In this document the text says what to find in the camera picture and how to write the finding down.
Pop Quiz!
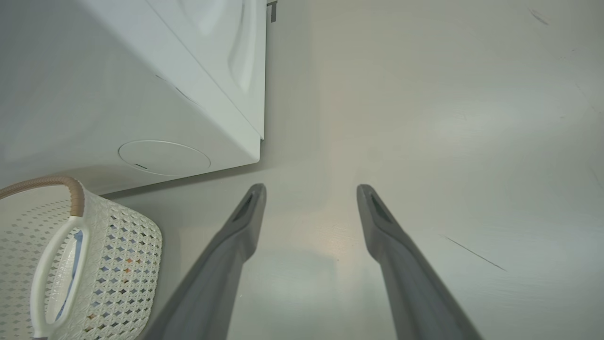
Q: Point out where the white washing machine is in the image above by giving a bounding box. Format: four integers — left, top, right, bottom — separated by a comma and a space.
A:
0, 0, 268, 195

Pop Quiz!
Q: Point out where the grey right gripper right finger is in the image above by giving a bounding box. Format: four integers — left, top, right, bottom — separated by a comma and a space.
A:
356, 184, 484, 340

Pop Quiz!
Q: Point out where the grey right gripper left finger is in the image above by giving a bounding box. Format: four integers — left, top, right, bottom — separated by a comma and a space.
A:
142, 183, 268, 340

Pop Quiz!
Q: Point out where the cream perforated laundry basket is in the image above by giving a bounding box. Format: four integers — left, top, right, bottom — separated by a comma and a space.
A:
0, 176, 163, 340

